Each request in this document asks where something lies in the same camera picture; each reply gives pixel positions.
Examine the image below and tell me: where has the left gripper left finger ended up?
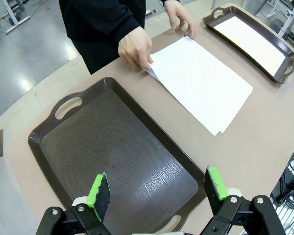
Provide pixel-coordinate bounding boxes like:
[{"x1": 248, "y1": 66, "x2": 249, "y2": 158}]
[{"x1": 38, "y1": 173, "x2": 113, "y2": 235}]

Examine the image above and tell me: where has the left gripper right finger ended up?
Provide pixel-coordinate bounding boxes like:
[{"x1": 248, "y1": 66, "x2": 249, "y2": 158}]
[{"x1": 200, "y1": 167, "x2": 287, "y2": 235}]

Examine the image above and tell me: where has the white A4 paper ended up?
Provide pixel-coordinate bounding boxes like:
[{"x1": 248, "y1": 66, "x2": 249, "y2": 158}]
[
  {"x1": 142, "y1": 36, "x2": 254, "y2": 137},
  {"x1": 214, "y1": 16, "x2": 287, "y2": 76}
]

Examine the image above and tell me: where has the person's right forearm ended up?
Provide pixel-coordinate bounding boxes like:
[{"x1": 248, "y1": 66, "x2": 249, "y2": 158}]
[{"x1": 98, "y1": 4, "x2": 142, "y2": 40}]

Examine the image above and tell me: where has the person's right hand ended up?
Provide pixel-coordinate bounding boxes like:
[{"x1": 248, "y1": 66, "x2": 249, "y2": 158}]
[{"x1": 118, "y1": 25, "x2": 154, "y2": 71}]

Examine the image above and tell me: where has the person's left hand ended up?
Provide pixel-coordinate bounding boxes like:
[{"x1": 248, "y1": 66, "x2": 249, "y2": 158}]
[{"x1": 165, "y1": 1, "x2": 197, "y2": 40}]

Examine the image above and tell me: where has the brown plastic serving tray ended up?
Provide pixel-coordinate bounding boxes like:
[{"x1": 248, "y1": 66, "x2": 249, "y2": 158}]
[
  {"x1": 202, "y1": 6, "x2": 294, "y2": 84},
  {"x1": 28, "y1": 77, "x2": 208, "y2": 233}
]

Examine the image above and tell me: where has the black power adapter box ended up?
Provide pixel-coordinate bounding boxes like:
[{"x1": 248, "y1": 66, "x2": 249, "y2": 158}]
[{"x1": 270, "y1": 168, "x2": 294, "y2": 204}]

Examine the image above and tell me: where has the person torso black sweater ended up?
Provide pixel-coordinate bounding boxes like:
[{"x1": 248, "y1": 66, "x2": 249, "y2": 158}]
[{"x1": 58, "y1": 0, "x2": 162, "y2": 75}]

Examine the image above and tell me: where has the white metal stand leg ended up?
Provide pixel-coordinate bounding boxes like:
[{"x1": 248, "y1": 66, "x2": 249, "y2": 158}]
[{"x1": 283, "y1": 0, "x2": 294, "y2": 33}]

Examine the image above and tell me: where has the white desk leg frame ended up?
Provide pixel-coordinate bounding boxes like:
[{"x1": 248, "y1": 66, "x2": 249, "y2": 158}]
[{"x1": 0, "y1": 0, "x2": 31, "y2": 34}]

